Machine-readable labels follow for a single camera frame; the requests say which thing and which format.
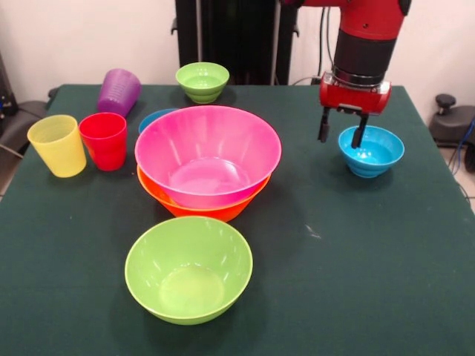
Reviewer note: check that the black floor stand base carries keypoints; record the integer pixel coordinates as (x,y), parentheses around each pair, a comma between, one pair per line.
(22,122)
(452,124)

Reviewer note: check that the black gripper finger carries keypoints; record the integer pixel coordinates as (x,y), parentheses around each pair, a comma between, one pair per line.
(324,126)
(359,130)

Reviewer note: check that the dark green tablecloth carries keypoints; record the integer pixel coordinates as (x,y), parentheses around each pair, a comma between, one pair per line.
(352,278)

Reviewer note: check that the red plastic cup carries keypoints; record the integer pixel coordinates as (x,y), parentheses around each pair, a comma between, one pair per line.
(105,144)

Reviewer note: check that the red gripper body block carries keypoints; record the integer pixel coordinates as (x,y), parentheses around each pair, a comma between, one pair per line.
(352,98)

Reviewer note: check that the pink plastic bowl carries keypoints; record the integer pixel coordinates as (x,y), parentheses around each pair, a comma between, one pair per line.
(208,148)

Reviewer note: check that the yellow plastic cup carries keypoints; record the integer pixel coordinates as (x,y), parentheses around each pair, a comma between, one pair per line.
(59,152)

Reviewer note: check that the black equipment box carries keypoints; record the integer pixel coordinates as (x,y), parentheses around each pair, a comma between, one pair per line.
(6,92)

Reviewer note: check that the purple plastic cup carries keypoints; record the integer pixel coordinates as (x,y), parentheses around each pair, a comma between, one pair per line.
(118,92)

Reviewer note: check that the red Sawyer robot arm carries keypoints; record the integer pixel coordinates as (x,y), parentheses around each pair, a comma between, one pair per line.
(365,41)

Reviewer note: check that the large green plastic bowl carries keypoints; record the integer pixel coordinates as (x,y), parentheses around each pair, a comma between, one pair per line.
(189,259)

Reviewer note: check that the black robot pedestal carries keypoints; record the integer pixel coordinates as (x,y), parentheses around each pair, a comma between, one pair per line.
(230,37)

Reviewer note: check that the light blue plastic bowl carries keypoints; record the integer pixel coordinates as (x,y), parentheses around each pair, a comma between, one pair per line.
(378,159)

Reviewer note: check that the small green plastic bowl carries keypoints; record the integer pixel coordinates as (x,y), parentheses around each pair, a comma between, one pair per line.
(202,83)

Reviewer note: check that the orange plastic bowl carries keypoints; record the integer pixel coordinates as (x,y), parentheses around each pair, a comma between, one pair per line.
(208,214)

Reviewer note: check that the black wall plug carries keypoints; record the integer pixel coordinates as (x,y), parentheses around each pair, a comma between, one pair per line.
(316,79)

